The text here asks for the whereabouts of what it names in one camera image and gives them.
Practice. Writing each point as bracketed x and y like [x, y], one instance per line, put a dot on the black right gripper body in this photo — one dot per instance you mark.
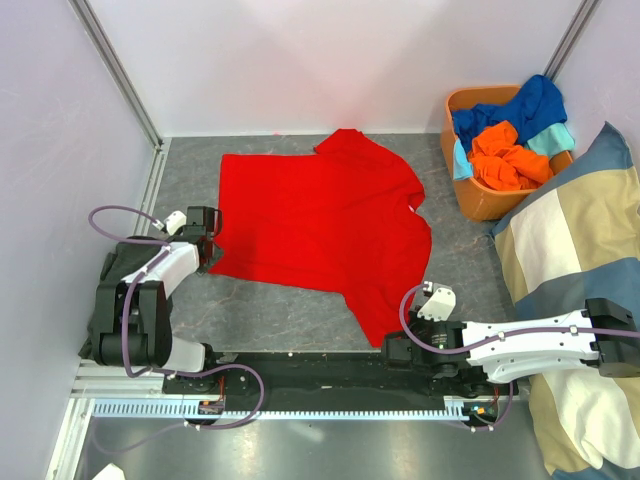
[416, 324]

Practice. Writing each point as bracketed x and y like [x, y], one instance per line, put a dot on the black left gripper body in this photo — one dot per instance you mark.
[216, 255]

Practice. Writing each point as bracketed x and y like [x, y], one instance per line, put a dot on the red t shirt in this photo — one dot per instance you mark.
[342, 219]

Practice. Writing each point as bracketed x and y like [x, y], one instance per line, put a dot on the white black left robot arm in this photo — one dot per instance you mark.
[130, 326]

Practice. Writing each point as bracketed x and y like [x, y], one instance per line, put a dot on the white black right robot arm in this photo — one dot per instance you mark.
[470, 359]

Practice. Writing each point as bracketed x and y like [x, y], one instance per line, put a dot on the dark green striped folded shirt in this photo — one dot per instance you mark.
[120, 262]

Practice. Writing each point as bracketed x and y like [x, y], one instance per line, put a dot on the orange plastic laundry basket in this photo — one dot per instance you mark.
[476, 201]

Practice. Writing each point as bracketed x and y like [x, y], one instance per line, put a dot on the blue and beige checked pillow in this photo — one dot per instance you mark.
[573, 239]

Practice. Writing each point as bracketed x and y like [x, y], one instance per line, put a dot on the orange t shirt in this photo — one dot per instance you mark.
[501, 164]

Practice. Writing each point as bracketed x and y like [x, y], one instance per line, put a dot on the white object bottom left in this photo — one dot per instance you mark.
[110, 472]

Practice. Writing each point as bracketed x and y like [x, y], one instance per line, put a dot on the blue and teal t shirt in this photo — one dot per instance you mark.
[537, 113]

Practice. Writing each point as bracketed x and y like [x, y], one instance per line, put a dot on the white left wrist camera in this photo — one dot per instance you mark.
[171, 224]

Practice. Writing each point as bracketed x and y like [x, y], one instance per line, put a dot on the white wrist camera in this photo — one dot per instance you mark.
[440, 302]
[171, 224]

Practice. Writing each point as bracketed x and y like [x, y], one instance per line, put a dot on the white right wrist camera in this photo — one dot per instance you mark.
[440, 302]

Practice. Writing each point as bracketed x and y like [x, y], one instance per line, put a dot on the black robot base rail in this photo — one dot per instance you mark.
[325, 372]

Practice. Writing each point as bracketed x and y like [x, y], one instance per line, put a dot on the light blue slotted cable duct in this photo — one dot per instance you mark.
[450, 410]

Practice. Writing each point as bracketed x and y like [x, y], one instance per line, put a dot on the aluminium corner frame post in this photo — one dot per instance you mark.
[107, 52]

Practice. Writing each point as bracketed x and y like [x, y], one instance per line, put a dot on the right aluminium corner post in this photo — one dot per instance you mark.
[570, 38]

